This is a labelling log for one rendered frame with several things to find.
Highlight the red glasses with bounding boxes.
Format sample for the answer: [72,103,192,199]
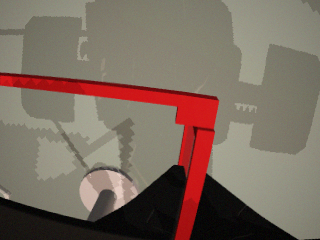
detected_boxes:
[0,72,219,240]

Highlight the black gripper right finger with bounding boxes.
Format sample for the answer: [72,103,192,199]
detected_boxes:
[189,173,297,240]

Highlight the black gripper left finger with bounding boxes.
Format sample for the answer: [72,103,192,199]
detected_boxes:
[0,164,187,240]

